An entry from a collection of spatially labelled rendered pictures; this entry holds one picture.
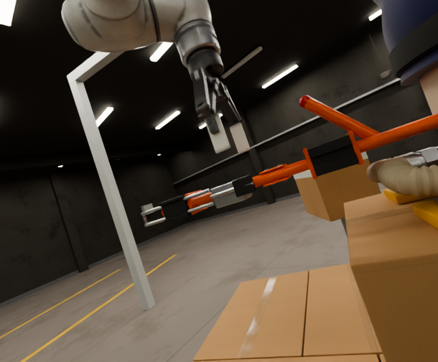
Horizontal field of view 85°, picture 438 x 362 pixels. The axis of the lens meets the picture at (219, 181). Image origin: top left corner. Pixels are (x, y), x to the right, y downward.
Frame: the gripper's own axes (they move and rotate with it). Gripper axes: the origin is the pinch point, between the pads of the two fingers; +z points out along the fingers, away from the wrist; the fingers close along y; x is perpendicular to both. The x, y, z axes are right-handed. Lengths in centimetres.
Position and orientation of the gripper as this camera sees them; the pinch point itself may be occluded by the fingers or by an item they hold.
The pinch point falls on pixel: (233, 146)
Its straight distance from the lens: 52.2
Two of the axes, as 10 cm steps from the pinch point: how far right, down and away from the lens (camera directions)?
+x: -8.6, 3.2, 4.0
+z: 3.3, 9.4, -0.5
